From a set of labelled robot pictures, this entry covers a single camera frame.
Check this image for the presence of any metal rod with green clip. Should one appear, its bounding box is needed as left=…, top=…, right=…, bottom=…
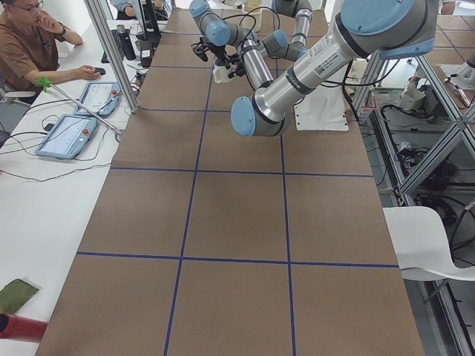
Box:
left=36, top=76, right=124, bottom=142

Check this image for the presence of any green cloth pouch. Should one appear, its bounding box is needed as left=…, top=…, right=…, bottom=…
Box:
left=1, top=279, right=39, bottom=314

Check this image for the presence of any black monitor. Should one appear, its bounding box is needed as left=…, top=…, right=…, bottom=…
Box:
left=136, top=0, right=162, bottom=46

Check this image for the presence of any black keyboard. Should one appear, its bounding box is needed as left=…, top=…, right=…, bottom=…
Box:
left=100, top=29, right=123, bottom=64

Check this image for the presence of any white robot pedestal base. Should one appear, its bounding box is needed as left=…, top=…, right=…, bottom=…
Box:
left=294, top=65, right=349, bottom=131

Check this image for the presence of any lower blue teach pendant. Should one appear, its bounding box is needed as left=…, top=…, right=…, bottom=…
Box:
left=35, top=115, right=97, bottom=159

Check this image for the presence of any upper blue teach pendant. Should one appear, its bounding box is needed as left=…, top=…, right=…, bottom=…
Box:
left=79, top=82, right=122, bottom=117

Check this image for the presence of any white plastic mug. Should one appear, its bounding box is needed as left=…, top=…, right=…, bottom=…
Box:
left=212, top=62, right=234, bottom=84

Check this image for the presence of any red cylinder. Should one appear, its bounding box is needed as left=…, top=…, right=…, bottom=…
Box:
left=1, top=313, right=48, bottom=343

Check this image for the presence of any white lidded bin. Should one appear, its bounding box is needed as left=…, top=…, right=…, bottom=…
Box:
left=240, top=7, right=262, bottom=32

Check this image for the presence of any white plastic chair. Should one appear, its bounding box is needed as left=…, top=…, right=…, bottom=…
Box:
left=383, top=206, right=474, bottom=282

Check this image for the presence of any aluminium frame rack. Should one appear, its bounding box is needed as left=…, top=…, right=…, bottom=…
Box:
left=361, top=51, right=475, bottom=356

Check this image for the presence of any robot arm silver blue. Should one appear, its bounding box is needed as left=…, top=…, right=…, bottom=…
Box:
left=247, top=1, right=313, bottom=62
left=189, top=1, right=439, bottom=136

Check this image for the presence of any blue teach pendant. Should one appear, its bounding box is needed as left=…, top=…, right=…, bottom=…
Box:
left=35, top=115, right=97, bottom=159
left=79, top=82, right=122, bottom=117

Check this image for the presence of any person in brown shirt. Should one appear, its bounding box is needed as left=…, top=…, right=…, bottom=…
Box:
left=1, top=1, right=100, bottom=95

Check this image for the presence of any black water bottle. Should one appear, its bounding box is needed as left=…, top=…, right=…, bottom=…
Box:
left=117, top=24, right=137, bottom=61

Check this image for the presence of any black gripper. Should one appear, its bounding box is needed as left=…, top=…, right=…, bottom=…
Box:
left=191, top=36, right=223, bottom=62
left=218, top=53, right=246, bottom=76

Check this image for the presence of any black computer mouse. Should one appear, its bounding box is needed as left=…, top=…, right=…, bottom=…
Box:
left=94, top=67, right=106, bottom=76

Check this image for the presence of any aluminium frame post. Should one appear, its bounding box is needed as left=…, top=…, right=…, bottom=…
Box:
left=84, top=0, right=139, bottom=113

